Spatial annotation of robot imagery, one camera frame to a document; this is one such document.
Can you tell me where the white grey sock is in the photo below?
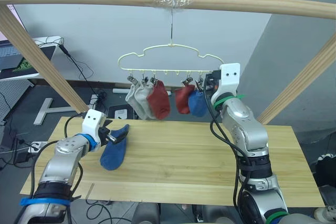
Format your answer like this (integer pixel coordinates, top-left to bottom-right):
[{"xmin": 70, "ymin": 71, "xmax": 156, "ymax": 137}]
[
  {"xmin": 134, "ymin": 83, "xmax": 157, "ymax": 121},
  {"xmin": 125, "ymin": 81, "xmax": 143, "ymax": 111}
]

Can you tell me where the white power strip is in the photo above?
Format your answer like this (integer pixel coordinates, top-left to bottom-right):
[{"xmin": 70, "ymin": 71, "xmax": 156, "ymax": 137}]
[{"xmin": 27, "ymin": 141, "xmax": 48, "ymax": 155}]

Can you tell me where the pink screen monitor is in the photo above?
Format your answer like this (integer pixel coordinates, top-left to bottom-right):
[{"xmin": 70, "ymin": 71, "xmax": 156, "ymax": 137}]
[{"xmin": 0, "ymin": 4, "xmax": 26, "ymax": 42}]

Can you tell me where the dark rounded shape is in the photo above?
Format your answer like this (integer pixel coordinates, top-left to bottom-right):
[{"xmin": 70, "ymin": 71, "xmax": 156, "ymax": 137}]
[{"xmin": 133, "ymin": 202, "xmax": 161, "ymax": 224}]

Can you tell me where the wooden slanted post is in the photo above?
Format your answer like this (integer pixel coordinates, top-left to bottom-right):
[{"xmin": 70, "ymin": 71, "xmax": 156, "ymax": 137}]
[
  {"xmin": 0, "ymin": 4, "xmax": 90, "ymax": 114},
  {"xmin": 257, "ymin": 33, "xmax": 336, "ymax": 125}
]

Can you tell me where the black bag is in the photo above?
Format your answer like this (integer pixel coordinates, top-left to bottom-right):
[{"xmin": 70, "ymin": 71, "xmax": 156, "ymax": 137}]
[{"xmin": 314, "ymin": 154, "xmax": 336, "ymax": 188}]

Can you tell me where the metal hanger hook wire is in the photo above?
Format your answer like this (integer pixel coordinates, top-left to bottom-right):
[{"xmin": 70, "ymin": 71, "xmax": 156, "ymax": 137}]
[{"xmin": 169, "ymin": 8, "xmax": 175, "ymax": 45}]

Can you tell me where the blue sock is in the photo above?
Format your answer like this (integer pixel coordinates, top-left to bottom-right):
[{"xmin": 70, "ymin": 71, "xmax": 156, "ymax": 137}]
[
  {"xmin": 99, "ymin": 124, "xmax": 131, "ymax": 171},
  {"xmin": 187, "ymin": 88, "xmax": 209, "ymax": 118}
]

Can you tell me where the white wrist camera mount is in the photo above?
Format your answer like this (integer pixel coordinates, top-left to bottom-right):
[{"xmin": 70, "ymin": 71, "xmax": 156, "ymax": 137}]
[
  {"xmin": 214, "ymin": 62, "xmax": 242, "ymax": 99},
  {"xmin": 81, "ymin": 109, "xmax": 108, "ymax": 149}
]

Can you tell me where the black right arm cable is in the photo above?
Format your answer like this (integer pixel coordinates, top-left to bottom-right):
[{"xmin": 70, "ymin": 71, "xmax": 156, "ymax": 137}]
[{"xmin": 205, "ymin": 87, "xmax": 253, "ymax": 210}]

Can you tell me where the green zip tie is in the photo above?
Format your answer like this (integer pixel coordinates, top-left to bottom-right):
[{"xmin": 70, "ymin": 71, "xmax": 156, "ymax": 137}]
[{"xmin": 213, "ymin": 93, "xmax": 246, "ymax": 110}]

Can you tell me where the white metal stand foot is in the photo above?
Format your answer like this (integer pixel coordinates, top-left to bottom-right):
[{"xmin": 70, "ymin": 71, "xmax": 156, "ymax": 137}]
[{"xmin": 33, "ymin": 98, "xmax": 77, "ymax": 126}]

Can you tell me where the white desk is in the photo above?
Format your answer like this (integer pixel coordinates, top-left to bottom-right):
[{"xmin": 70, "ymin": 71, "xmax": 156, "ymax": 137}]
[{"xmin": 0, "ymin": 36, "xmax": 64, "ymax": 81}]

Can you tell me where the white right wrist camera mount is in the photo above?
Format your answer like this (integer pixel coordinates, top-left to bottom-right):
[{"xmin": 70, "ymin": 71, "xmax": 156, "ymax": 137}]
[{"xmin": 214, "ymin": 62, "xmax": 242, "ymax": 99}]

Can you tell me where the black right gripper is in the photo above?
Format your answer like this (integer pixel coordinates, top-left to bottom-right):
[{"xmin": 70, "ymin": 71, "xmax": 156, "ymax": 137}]
[{"xmin": 201, "ymin": 69, "xmax": 222, "ymax": 92}]

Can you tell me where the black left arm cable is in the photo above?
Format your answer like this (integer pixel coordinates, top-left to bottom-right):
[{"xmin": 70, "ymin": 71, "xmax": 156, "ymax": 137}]
[{"xmin": 30, "ymin": 113, "xmax": 89, "ymax": 199}]

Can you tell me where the red sock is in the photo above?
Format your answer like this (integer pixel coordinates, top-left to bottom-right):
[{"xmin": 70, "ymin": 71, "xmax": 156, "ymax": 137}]
[
  {"xmin": 174, "ymin": 84, "xmax": 196, "ymax": 115},
  {"xmin": 146, "ymin": 79, "xmax": 171, "ymax": 120}
]

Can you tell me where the laptop with green logo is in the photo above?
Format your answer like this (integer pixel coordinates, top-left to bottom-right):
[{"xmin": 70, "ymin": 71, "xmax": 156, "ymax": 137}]
[{"xmin": 0, "ymin": 38, "xmax": 40, "ymax": 80}]

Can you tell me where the grey perforated board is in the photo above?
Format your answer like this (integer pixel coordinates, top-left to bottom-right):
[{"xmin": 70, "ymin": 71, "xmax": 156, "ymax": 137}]
[{"xmin": 0, "ymin": 79, "xmax": 35, "ymax": 128}]

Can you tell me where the cream clip hanger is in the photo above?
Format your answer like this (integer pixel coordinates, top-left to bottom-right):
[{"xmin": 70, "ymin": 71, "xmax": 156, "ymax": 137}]
[{"xmin": 117, "ymin": 42, "xmax": 224, "ymax": 78}]

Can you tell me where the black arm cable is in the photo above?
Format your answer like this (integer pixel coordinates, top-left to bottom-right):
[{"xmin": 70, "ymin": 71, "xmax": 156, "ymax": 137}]
[
  {"xmin": 205, "ymin": 87, "xmax": 253, "ymax": 210},
  {"xmin": 30, "ymin": 113, "xmax": 89, "ymax": 199}
]

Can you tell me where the black floor cable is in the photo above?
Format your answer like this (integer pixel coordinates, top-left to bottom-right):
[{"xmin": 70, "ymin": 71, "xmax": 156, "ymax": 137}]
[{"xmin": 58, "ymin": 43, "xmax": 107, "ymax": 104}]

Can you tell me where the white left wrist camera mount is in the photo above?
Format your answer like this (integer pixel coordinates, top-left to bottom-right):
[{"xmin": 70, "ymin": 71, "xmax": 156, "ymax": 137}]
[{"xmin": 81, "ymin": 109, "xmax": 108, "ymax": 149}]

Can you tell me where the blue tape band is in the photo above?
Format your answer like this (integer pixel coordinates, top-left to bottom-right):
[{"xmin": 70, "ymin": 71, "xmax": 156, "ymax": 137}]
[{"xmin": 19, "ymin": 196, "xmax": 72, "ymax": 208}]

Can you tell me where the black and white floor device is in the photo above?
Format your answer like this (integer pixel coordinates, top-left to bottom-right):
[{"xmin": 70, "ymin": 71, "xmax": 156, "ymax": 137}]
[{"xmin": 108, "ymin": 104, "xmax": 135, "ymax": 120}]

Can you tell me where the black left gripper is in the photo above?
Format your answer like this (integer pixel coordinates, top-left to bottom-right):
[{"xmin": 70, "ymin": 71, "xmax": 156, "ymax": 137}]
[{"xmin": 98, "ymin": 119, "xmax": 129, "ymax": 145}]

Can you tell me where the black power adapter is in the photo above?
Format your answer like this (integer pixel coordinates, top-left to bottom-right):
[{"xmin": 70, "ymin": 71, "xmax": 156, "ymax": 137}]
[{"xmin": 14, "ymin": 151, "xmax": 32, "ymax": 165}]

